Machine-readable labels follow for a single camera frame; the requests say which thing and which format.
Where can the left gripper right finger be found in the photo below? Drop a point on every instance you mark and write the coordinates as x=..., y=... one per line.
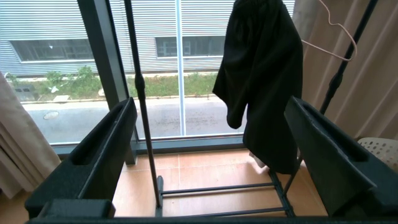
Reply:
x=329, y=177

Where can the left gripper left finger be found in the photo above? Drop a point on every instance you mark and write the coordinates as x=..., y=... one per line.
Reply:
x=99, y=168

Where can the white laundry basket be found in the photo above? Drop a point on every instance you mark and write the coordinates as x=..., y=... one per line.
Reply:
x=382, y=151

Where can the black clothes rack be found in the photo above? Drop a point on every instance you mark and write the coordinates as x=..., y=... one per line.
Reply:
x=140, y=90

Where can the pink clothes hanger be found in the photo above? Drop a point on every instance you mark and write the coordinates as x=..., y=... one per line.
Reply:
x=348, y=32

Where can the beige curtain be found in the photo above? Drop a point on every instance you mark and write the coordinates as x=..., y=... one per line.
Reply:
x=373, y=93
x=18, y=155

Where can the window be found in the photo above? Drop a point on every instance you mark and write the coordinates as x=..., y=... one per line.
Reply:
x=99, y=62

